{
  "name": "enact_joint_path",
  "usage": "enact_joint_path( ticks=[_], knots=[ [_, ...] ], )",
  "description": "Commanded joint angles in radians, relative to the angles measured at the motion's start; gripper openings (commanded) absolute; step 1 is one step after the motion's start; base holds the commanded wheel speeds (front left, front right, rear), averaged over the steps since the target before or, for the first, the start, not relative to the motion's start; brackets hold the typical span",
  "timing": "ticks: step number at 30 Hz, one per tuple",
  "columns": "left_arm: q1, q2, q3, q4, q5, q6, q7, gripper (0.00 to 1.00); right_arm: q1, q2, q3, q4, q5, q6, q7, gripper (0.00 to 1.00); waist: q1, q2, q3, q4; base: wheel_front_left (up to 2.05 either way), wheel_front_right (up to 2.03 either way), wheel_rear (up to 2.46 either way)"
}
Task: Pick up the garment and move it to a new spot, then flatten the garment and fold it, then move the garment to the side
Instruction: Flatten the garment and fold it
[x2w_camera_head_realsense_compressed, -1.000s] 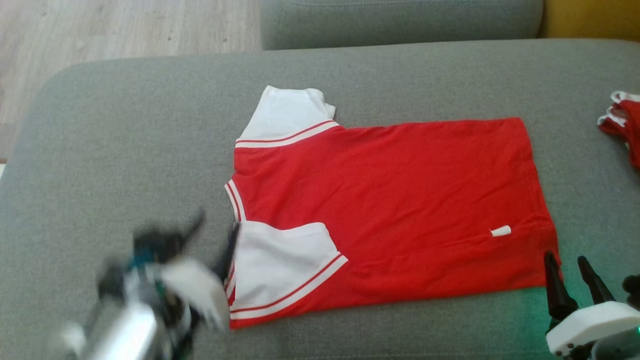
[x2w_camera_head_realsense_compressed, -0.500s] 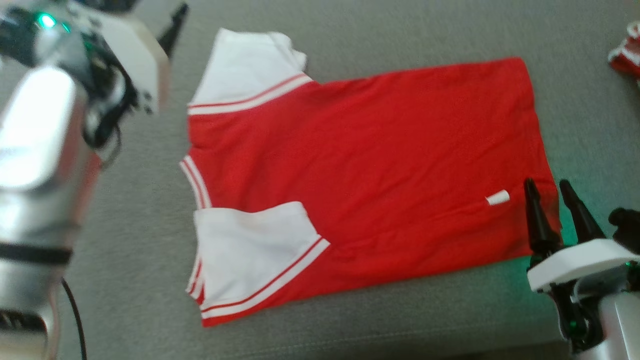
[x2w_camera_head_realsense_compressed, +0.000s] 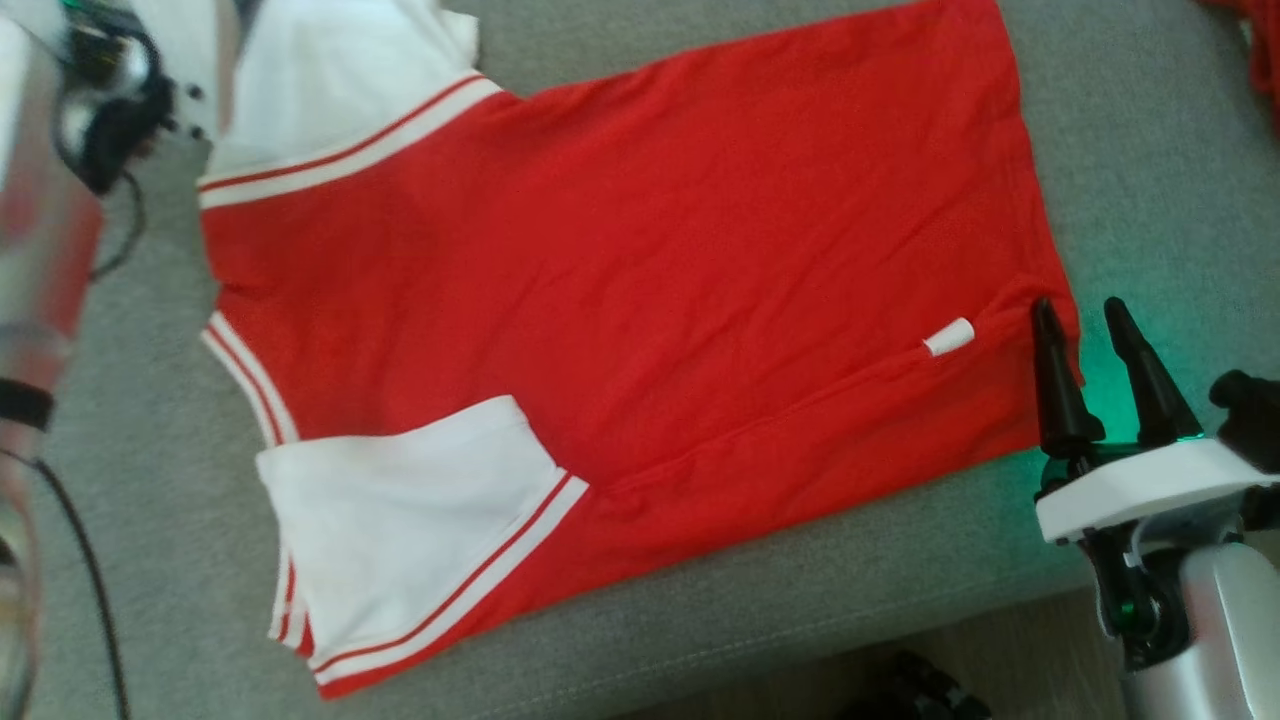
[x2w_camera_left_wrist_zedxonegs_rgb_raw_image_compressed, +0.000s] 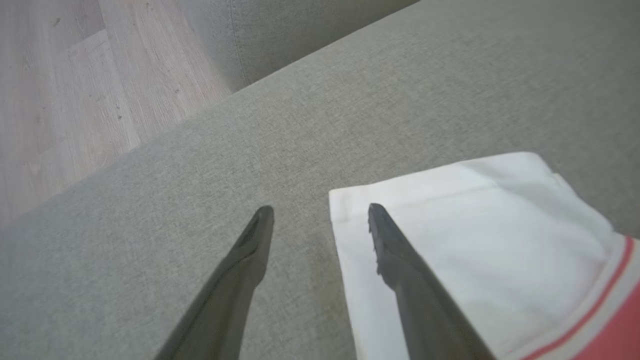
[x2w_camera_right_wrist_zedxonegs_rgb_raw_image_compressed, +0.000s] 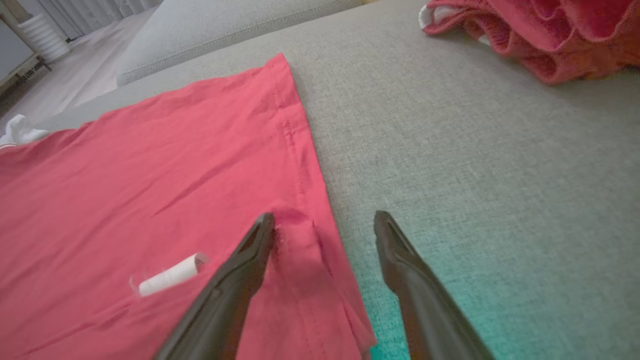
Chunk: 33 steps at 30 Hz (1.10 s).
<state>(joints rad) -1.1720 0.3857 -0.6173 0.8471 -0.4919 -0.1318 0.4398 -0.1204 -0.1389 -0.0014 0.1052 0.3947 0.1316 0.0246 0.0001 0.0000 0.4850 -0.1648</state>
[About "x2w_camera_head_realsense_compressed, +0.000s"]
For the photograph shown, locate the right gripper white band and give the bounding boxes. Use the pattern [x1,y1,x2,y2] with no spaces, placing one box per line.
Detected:
[1029,296,1280,601]

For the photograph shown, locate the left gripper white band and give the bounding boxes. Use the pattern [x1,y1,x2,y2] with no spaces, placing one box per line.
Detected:
[128,0,244,144]

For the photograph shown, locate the red and white jersey shirt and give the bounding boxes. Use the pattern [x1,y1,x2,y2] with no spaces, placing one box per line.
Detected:
[197,0,1083,701]

